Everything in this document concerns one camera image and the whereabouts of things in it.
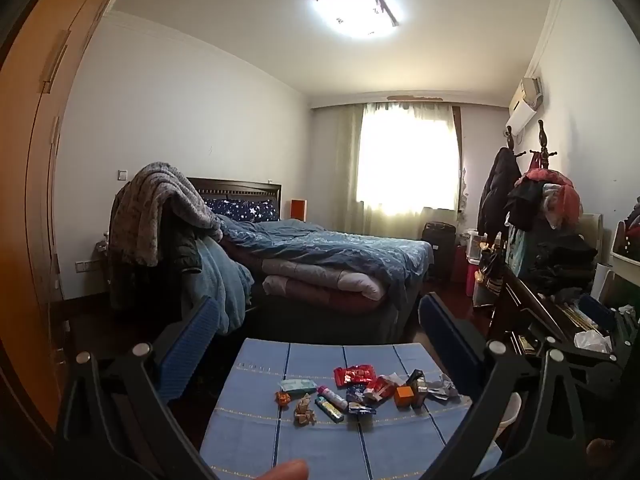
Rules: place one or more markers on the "orange candy wrapper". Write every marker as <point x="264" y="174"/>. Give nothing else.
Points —
<point x="283" y="398"/>

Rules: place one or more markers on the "grey knit blanket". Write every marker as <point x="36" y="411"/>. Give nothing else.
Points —
<point x="150" y="210"/>

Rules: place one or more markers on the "black hanging coat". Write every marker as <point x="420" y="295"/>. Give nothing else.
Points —
<point x="497" y="190"/>

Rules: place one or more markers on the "white paper wrapper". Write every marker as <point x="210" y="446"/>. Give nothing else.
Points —
<point x="442" y="387"/>

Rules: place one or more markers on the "white crumpled plastic bag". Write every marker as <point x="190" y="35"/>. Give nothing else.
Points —
<point x="592" y="340"/>

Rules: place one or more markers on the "dark wooden cabinet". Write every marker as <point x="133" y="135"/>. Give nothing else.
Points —
<point x="520" y="300"/>

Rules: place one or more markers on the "green yellow snack bar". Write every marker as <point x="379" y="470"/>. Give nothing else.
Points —
<point x="329" y="410"/>

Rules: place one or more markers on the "navy star pillow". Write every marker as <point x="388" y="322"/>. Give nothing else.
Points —
<point x="240" y="208"/>

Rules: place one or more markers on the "dark blue wrapper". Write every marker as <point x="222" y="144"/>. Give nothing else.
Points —
<point x="361" y="409"/>

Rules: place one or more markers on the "brown curtain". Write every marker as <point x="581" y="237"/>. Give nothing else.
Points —
<point x="458" y="160"/>

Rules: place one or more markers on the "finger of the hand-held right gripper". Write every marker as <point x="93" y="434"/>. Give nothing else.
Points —
<point x="626" y="330"/>

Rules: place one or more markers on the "pink folded quilt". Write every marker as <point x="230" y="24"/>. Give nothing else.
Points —
<point x="320" y="280"/>

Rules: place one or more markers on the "red snack packet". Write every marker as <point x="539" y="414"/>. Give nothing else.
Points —
<point x="355" y="375"/>

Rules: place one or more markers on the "brown crumpled wrapper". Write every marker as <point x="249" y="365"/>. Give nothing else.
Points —
<point x="303" y="410"/>

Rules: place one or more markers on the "pink white tube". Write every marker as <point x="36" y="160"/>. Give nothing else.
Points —
<point x="334" y="396"/>

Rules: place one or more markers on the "person's left hand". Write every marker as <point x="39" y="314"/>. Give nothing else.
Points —
<point x="285" y="471"/>

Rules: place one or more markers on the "wall socket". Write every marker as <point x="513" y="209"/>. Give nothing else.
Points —
<point x="85" y="265"/>

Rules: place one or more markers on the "light blue fleece blanket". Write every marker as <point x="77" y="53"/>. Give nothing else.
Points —
<point x="225" y="280"/>

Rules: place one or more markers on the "red storage box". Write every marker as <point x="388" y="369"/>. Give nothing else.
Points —
<point x="460" y="262"/>

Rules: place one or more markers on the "black suitcase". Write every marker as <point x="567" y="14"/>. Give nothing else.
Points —
<point x="438" y="250"/>

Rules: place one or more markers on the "white pink-dotted waste bin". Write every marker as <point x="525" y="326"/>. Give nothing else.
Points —
<point x="512" y="405"/>

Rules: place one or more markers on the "orange wooden wardrobe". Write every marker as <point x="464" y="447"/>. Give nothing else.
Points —
<point x="30" y="160"/>

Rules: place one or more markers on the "small orange box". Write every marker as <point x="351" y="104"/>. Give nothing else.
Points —
<point x="298" y="209"/>

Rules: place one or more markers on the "pink plastic container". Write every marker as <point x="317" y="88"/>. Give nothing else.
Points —
<point x="470" y="280"/>

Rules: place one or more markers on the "white plastic basket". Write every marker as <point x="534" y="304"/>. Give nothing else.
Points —
<point x="625" y="280"/>

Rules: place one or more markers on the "blue white wrapper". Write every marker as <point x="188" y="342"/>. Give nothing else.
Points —
<point x="356" y="392"/>

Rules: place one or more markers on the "bed with dark headboard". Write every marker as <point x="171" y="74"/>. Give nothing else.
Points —
<point x="350" y="325"/>

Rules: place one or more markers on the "heap of hanging clothes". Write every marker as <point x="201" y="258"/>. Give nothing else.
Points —
<point x="545" y="195"/>

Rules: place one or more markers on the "blue checked tablecloth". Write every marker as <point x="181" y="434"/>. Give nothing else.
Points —
<point x="310" y="450"/>

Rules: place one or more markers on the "white ribbed air purifier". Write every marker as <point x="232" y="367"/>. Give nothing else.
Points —
<point x="600" y="285"/>

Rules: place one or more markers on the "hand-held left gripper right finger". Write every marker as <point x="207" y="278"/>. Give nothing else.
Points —
<point x="445" y="340"/>

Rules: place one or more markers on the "teal bag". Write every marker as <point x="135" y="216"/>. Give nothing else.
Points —
<point x="517" y="250"/>

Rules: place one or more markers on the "square ceiling lamp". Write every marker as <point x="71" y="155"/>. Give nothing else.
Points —
<point x="356" y="5"/>

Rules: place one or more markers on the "black gold box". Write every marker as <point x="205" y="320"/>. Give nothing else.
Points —
<point x="421" y="395"/>

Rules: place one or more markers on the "blue patterned duvet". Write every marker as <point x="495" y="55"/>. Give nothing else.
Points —
<point x="340" y="250"/>

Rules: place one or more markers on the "pale green tissue packet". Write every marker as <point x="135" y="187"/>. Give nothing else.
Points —
<point x="297" y="386"/>

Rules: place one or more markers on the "red white packet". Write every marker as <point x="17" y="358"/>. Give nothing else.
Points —
<point x="381" y="387"/>

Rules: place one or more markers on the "sheer cream curtain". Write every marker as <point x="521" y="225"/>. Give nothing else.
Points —
<point x="350" y="170"/>

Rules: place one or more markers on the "dark jacket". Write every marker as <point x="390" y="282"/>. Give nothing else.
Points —
<point x="185" y="255"/>

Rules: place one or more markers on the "clear plastic container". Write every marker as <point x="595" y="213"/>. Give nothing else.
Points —
<point x="475" y="247"/>

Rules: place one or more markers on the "wooden coat rack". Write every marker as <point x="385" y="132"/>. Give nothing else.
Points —
<point x="542" y="145"/>
<point x="510" y="137"/>

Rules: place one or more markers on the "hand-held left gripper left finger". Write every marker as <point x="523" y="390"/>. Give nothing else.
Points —
<point x="187" y="345"/>

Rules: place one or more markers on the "striped handbag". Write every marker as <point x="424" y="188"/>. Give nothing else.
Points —
<point x="487" y="280"/>

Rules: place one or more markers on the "white air conditioner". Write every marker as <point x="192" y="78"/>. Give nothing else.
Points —
<point x="522" y="112"/>

